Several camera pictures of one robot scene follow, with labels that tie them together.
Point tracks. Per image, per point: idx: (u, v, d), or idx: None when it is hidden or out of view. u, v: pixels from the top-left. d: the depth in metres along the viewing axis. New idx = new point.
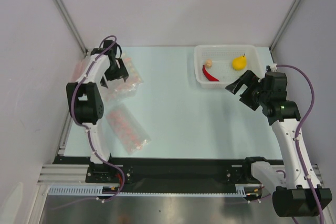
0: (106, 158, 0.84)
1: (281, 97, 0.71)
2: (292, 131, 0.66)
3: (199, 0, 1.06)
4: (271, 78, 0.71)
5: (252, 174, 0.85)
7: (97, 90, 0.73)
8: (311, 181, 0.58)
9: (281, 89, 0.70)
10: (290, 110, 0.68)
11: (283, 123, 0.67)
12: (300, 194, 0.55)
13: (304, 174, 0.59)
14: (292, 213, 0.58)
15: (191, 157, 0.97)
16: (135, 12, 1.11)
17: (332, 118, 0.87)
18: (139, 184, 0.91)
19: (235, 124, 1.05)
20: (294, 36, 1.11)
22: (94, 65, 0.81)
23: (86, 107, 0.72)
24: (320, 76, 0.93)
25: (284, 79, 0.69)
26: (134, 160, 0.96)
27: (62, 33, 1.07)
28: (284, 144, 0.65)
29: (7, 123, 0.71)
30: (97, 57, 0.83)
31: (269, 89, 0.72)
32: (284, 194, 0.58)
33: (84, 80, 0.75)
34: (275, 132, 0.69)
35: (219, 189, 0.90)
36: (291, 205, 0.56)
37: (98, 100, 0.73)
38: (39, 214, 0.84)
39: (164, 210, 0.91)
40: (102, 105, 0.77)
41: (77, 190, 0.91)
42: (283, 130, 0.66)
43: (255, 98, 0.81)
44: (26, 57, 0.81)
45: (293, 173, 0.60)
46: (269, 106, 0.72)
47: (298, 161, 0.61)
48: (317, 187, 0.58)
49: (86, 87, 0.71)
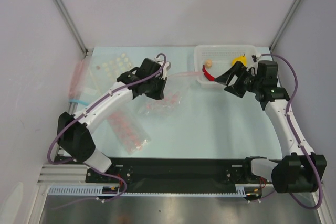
0: (103, 170, 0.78)
1: (272, 84, 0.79)
2: (283, 109, 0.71)
3: (198, 0, 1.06)
4: (263, 66, 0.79)
5: (252, 172, 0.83)
7: (87, 135, 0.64)
8: (304, 148, 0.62)
9: (272, 76, 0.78)
10: (281, 94, 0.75)
11: (275, 103, 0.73)
12: (296, 160, 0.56)
13: (297, 142, 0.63)
14: (291, 185, 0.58)
15: (191, 157, 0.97)
16: (135, 13, 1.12)
17: (332, 117, 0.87)
18: (139, 184, 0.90)
19: (235, 124, 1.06)
20: (293, 36, 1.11)
22: (107, 99, 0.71)
23: (72, 148, 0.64)
24: (321, 76, 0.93)
25: (275, 67, 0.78)
26: (135, 160, 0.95)
27: (62, 33, 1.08)
28: (276, 120, 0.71)
29: (7, 123, 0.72)
30: (117, 90, 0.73)
31: (261, 77, 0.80)
32: (281, 165, 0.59)
33: (82, 117, 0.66)
34: (269, 113, 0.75)
35: (219, 189, 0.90)
36: (289, 173, 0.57)
37: (86, 145, 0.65)
38: (39, 214, 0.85)
39: (164, 210, 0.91)
40: (93, 149, 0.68)
41: (77, 190, 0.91)
42: (275, 109, 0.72)
43: (248, 86, 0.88)
44: (26, 57, 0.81)
45: (287, 143, 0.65)
46: (261, 92, 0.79)
47: (291, 132, 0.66)
48: (311, 153, 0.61)
49: (77, 127, 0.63)
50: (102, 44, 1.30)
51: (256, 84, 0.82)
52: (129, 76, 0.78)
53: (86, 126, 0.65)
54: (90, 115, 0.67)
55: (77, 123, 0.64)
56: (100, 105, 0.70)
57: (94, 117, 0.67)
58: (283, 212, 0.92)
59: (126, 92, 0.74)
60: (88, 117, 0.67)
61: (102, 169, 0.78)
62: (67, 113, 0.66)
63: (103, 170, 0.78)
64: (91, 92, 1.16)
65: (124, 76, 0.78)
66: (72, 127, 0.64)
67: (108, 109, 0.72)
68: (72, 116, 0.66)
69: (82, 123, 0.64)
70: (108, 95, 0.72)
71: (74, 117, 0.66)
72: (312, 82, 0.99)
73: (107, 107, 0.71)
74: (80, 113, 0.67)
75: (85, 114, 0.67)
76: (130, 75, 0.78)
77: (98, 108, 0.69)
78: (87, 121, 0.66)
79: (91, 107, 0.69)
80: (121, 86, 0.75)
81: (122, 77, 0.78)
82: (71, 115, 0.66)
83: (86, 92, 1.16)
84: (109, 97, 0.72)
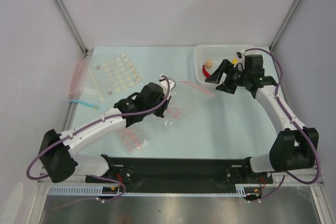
0: (100, 175, 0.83)
1: (260, 73, 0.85)
2: (272, 93, 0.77)
3: (198, 1, 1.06)
4: (250, 59, 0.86)
5: (253, 170, 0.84)
7: (69, 159, 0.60)
8: (296, 123, 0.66)
9: (259, 66, 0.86)
10: (269, 82, 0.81)
11: (264, 89, 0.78)
12: (290, 134, 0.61)
13: (289, 119, 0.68)
14: (289, 161, 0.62)
15: (189, 157, 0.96)
16: (135, 13, 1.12)
17: (331, 118, 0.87)
18: (139, 184, 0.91)
19: (235, 124, 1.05)
20: (293, 36, 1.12)
22: (97, 125, 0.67)
23: (50, 167, 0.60)
24: (321, 76, 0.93)
25: (260, 58, 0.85)
26: (135, 160, 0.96)
27: (62, 33, 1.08)
28: (268, 104, 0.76)
29: (7, 123, 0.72)
30: (109, 117, 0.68)
31: (249, 68, 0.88)
32: (277, 144, 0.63)
33: (67, 139, 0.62)
34: (260, 99, 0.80)
35: (219, 189, 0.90)
36: (285, 148, 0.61)
37: (65, 167, 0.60)
38: (39, 214, 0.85)
39: (164, 210, 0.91)
40: (72, 171, 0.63)
41: (77, 190, 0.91)
42: (264, 94, 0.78)
43: (238, 80, 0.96)
44: (26, 57, 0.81)
45: (279, 121, 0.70)
46: (250, 81, 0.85)
47: (283, 111, 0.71)
48: (303, 127, 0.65)
49: (59, 149, 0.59)
50: (102, 44, 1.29)
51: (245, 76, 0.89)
52: (127, 105, 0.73)
53: (69, 149, 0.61)
54: (76, 138, 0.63)
55: (61, 145, 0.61)
56: (88, 129, 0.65)
57: (80, 141, 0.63)
58: (283, 212, 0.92)
59: (119, 120, 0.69)
60: (73, 139, 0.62)
61: (99, 174, 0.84)
62: (54, 131, 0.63)
63: (99, 175, 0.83)
64: (91, 92, 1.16)
65: (122, 103, 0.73)
66: (54, 147, 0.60)
67: (98, 135, 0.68)
68: (59, 135, 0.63)
69: (65, 146, 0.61)
70: (101, 120, 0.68)
71: (60, 137, 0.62)
72: (312, 82, 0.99)
73: (96, 132, 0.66)
74: (66, 134, 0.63)
75: (71, 135, 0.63)
76: (128, 104, 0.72)
77: (85, 132, 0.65)
78: (71, 145, 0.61)
79: (79, 129, 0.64)
80: (115, 114, 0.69)
81: (119, 103, 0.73)
82: (58, 134, 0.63)
83: (86, 92, 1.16)
84: (101, 123, 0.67)
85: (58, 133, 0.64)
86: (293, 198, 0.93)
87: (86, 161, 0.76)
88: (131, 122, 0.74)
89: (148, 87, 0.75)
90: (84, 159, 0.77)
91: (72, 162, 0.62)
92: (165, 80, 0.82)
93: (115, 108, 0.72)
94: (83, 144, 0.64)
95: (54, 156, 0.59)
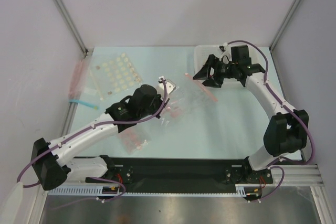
0: (98, 176, 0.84)
1: (246, 62, 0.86)
2: (261, 80, 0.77)
3: (198, 0, 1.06)
4: (235, 49, 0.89)
5: (253, 168, 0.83)
7: (58, 168, 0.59)
8: (286, 106, 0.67)
9: (246, 55, 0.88)
10: (256, 70, 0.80)
11: (253, 77, 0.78)
12: (281, 118, 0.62)
13: (280, 104, 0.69)
14: (284, 146, 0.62)
15: (189, 157, 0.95)
16: (134, 13, 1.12)
17: (331, 118, 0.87)
18: (139, 184, 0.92)
19: (234, 124, 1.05)
20: (293, 36, 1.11)
22: (88, 131, 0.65)
23: (40, 176, 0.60)
24: (321, 76, 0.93)
25: (245, 48, 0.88)
26: (135, 161, 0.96)
27: (62, 33, 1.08)
28: (258, 92, 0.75)
29: (8, 123, 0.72)
30: (100, 123, 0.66)
31: (237, 59, 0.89)
32: (271, 128, 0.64)
33: (55, 149, 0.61)
34: (250, 87, 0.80)
35: (219, 189, 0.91)
36: (277, 131, 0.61)
37: (55, 176, 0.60)
38: (39, 214, 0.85)
39: (164, 210, 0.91)
40: (63, 179, 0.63)
41: (77, 190, 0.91)
42: (254, 81, 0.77)
43: (226, 72, 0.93)
44: (26, 58, 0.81)
45: (271, 106, 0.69)
46: (239, 71, 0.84)
47: (273, 97, 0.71)
48: (293, 109, 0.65)
49: (48, 159, 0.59)
50: (102, 44, 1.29)
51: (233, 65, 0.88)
52: (119, 109, 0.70)
53: (58, 158, 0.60)
54: (65, 147, 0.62)
55: (49, 155, 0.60)
56: (78, 136, 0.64)
57: (69, 150, 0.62)
58: (284, 211, 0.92)
59: (110, 126, 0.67)
60: (62, 148, 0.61)
61: (97, 175, 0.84)
62: (43, 139, 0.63)
63: (98, 176, 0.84)
64: (91, 92, 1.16)
65: (113, 107, 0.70)
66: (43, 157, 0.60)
67: (89, 142, 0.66)
68: (48, 144, 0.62)
69: (54, 156, 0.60)
70: (91, 127, 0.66)
71: (49, 146, 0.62)
72: (312, 82, 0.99)
73: (87, 139, 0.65)
74: (54, 143, 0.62)
75: (60, 145, 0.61)
76: (120, 109, 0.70)
77: (75, 140, 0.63)
78: (60, 154, 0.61)
79: (67, 138, 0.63)
80: (107, 120, 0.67)
81: (110, 108, 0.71)
82: (46, 143, 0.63)
83: (86, 92, 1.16)
84: (91, 129, 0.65)
85: (48, 141, 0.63)
86: (294, 198, 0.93)
87: (82, 166, 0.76)
88: (124, 128, 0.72)
89: (140, 91, 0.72)
90: (80, 163, 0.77)
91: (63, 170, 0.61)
92: (163, 82, 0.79)
93: (106, 114, 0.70)
94: (74, 151, 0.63)
95: (42, 167, 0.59)
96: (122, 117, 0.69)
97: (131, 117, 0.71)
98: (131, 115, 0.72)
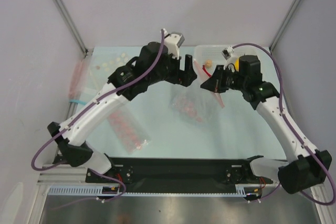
0: (102, 172, 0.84)
1: (258, 80, 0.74)
2: (277, 108, 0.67)
3: (198, 0, 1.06)
4: (246, 64, 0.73)
5: (254, 173, 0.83)
7: (74, 148, 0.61)
8: (308, 148, 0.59)
9: (258, 73, 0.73)
10: (270, 92, 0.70)
11: (267, 104, 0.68)
12: (303, 162, 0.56)
13: (300, 143, 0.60)
14: (302, 186, 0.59)
15: (191, 157, 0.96)
16: (134, 13, 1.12)
17: (331, 118, 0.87)
18: (139, 184, 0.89)
19: (235, 123, 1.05)
20: (293, 36, 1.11)
22: (93, 108, 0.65)
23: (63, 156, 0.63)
24: (322, 76, 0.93)
25: (258, 62, 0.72)
26: (135, 160, 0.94)
27: (62, 33, 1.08)
28: (273, 121, 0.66)
29: (7, 123, 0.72)
30: (103, 97, 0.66)
31: (245, 74, 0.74)
32: (289, 169, 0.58)
33: (65, 132, 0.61)
34: (261, 113, 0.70)
35: (219, 189, 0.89)
36: (298, 176, 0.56)
37: (75, 155, 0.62)
38: (39, 214, 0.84)
39: (164, 210, 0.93)
40: (87, 155, 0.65)
41: (77, 190, 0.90)
42: (268, 109, 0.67)
43: (230, 86, 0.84)
44: (27, 57, 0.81)
45: (290, 145, 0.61)
46: (248, 92, 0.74)
47: (292, 132, 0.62)
48: (316, 151, 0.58)
49: (61, 142, 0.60)
50: (102, 44, 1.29)
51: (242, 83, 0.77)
52: (122, 75, 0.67)
53: (69, 142, 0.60)
54: (73, 128, 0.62)
55: (61, 138, 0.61)
56: (83, 116, 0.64)
57: (77, 131, 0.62)
58: (284, 211, 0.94)
59: (115, 98, 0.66)
60: (71, 131, 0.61)
61: (101, 171, 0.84)
62: (54, 124, 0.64)
63: (102, 172, 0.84)
64: (91, 92, 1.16)
65: (116, 75, 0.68)
66: (58, 139, 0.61)
67: (97, 117, 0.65)
68: (58, 127, 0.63)
69: (64, 139, 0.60)
70: (94, 103, 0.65)
71: (59, 129, 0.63)
72: (313, 82, 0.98)
73: (96, 115, 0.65)
74: (62, 128, 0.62)
75: (67, 127, 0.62)
76: (123, 74, 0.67)
77: (82, 120, 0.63)
78: (70, 138, 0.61)
79: (73, 120, 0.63)
80: (110, 90, 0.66)
81: (113, 76, 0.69)
82: (56, 127, 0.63)
83: (86, 92, 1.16)
84: (95, 106, 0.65)
85: (59, 125, 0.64)
86: (293, 198, 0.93)
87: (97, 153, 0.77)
88: (132, 95, 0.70)
89: (147, 52, 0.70)
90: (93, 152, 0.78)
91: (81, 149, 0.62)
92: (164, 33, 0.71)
93: (108, 84, 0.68)
94: (84, 131, 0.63)
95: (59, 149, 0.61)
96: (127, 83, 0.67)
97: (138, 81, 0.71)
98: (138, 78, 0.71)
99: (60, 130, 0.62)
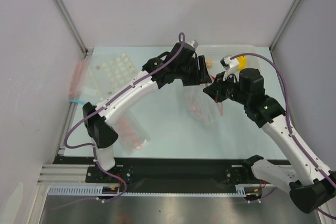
0: (105, 169, 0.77)
1: (260, 96, 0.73)
2: (285, 128, 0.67)
3: (198, 0, 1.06)
4: (248, 81, 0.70)
5: (254, 176, 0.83)
7: (109, 128, 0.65)
8: (323, 171, 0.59)
9: (260, 88, 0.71)
10: (274, 110, 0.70)
11: (274, 125, 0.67)
12: (318, 186, 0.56)
13: (314, 166, 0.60)
14: (316, 207, 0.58)
15: (191, 157, 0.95)
16: (134, 13, 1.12)
17: (331, 119, 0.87)
18: (139, 184, 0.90)
19: (234, 124, 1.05)
20: (293, 36, 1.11)
22: (129, 91, 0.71)
23: (94, 135, 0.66)
24: (323, 76, 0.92)
25: (262, 80, 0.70)
26: (134, 161, 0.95)
27: (62, 33, 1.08)
28: (283, 143, 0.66)
29: (7, 123, 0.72)
30: (138, 82, 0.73)
31: (248, 92, 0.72)
32: (302, 191, 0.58)
33: (102, 110, 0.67)
34: (268, 134, 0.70)
35: (220, 189, 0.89)
36: (316, 201, 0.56)
37: (107, 135, 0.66)
38: (39, 213, 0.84)
39: (164, 210, 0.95)
40: (115, 138, 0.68)
41: (77, 190, 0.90)
42: (277, 130, 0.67)
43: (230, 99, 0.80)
44: (26, 57, 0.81)
45: (303, 169, 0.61)
46: (252, 110, 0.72)
47: (304, 155, 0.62)
48: (331, 173, 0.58)
49: (97, 120, 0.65)
50: (102, 44, 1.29)
51: (243, 99, 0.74)
52: (155, 64, 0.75)
53: (106, 119, 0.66)
54: (110, 108, 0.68)
55: (97, 116, 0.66)
56: (118, 99, 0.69)
57: (114, 110, 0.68)
58: (282, 211, 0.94)
59: (149, 83, 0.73)
60: (108, 110, 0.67)
61: (105, 167, 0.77)
62: (90, 104, 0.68)
63: (106, 168, 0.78)
64: (91, 92, 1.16)
65: (150, 64, 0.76)
66: (93, 118, 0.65)
67: (130, 101, 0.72)
68: (94, 107, 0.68)
69: (101, 117, 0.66)
70: (130, 86, 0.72)
71: (95, 108, 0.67)
72: (313, 82, 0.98)
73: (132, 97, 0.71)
74: (99, 107, 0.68)
75: (105, 106, 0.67)
76: (156, 63, 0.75)
77: (118, 101, 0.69)
78: (106, 115, 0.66)
79: (111, 100, 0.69)
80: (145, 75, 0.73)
81: (146, 65, 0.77)
82: (92, 106, 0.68)
83: (86, 92, 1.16)
84: (131, 89, 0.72)
85: (93, 105, 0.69)
86: None
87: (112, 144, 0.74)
88: (162, 84, 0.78)
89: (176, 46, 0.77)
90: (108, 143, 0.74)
91: (113, 130, 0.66)
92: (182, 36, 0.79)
93: (143, 71, 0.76)
94: (118, 112, 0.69)
95: (94, 127, 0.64)
96: (159, 71, 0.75)
97: (169, 71, 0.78)
98: (168, 68, 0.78)
99: (96, 108, 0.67)
